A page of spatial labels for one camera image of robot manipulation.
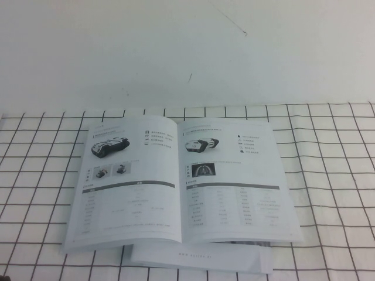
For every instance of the white product catalogue book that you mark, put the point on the white product catalogue book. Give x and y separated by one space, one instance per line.
146 190

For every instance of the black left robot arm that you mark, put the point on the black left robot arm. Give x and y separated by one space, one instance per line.
3 279

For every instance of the closed white brochure book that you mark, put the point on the closed white brochure book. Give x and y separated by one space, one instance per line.
205 259

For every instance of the white black-grid tablecloth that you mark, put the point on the white black-grid tablecloth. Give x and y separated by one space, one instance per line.
337 175

